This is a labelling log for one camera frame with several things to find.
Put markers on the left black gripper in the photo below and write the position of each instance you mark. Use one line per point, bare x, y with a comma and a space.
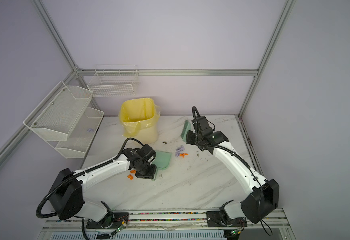
150, 175

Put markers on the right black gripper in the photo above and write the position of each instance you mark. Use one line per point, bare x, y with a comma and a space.
188, 138

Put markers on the green hand brush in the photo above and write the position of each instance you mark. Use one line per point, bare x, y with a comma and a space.
187, 127

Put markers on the green dustpan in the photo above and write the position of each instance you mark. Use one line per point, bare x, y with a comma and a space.
161, 161

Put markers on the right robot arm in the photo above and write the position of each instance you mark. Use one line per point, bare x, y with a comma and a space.
262, 194

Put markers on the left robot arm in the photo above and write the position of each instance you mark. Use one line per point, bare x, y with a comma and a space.
66, 198

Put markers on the orange scraps left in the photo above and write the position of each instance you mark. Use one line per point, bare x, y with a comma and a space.
131, 175

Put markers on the purple paper scrap centre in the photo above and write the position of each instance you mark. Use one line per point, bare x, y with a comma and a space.
179, 151

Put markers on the orange paper scrap near dustpan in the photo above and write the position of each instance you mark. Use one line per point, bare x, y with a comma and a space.
183, 155

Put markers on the cream trash bin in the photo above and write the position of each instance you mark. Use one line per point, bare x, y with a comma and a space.
142, 123

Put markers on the yellow bin liner bag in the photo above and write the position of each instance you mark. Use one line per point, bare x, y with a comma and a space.
137, 115

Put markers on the lower white mesh shelf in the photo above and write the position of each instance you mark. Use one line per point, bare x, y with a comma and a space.
80, 140

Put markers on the white mesh shelf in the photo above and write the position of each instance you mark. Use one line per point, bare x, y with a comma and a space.
80, 140
55, 118

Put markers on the upper white mesh shelf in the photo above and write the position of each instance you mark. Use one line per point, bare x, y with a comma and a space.
55, 118

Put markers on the white wire wall basket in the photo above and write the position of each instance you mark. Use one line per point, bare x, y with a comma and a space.
114, 81

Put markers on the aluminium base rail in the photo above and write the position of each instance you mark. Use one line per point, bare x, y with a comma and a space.
171, 225

